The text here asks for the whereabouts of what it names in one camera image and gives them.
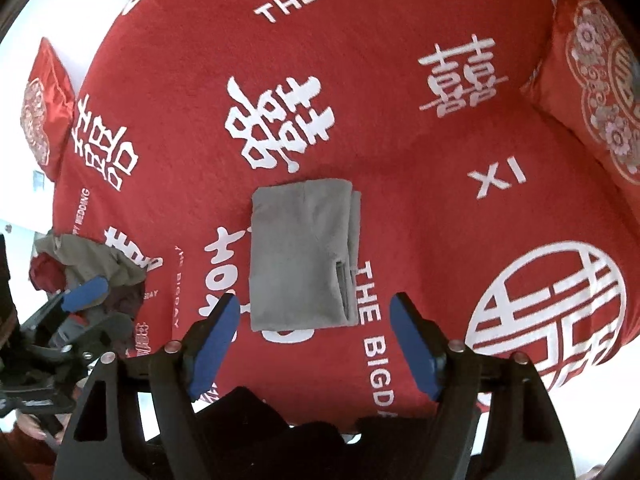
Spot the small red embroidered pillow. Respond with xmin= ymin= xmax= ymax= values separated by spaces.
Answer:
xmin=20 ymin=37 xmax=77 ymax=183

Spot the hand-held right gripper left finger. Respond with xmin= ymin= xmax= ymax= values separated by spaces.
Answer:
xmin=57 ymin=292 xmax=241 ymax=480

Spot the person's left hand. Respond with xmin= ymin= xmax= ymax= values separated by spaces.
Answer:
xmin=11 ymin=409 xmax=58 ymax=461

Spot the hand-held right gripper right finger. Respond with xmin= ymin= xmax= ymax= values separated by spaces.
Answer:
xmin=390 ymin=292 xmax=573 ymax=480

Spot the large red embroidered pillow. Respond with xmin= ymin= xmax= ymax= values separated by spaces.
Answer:
xmin=520 ymin=0 xmax=640 ymax=201

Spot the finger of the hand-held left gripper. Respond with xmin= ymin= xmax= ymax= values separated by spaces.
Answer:
xmin=20 ymin=276 xmax=110 ymax=333
xmin=47 ymin=310 xmax=135 ymax=361

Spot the red printed blanket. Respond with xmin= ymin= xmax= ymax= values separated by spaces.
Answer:
xmin=50 ymin=0 xmax=640 ymax=423

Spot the grey small garment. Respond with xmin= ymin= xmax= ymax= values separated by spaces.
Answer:
xmin=248 ymin=177 xmax=362 ymax=332

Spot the olive green cloth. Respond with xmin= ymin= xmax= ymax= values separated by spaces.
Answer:
xmin=34 ymin=231 xmax=149 ymax=292

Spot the dark maroon cloth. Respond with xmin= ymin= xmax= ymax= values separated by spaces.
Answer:
xmin=102 ymin=282 xmax=147 ymax=343

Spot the red cloth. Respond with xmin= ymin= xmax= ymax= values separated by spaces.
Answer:
xmin=28 ymin=254 xmax=70 ymax=293

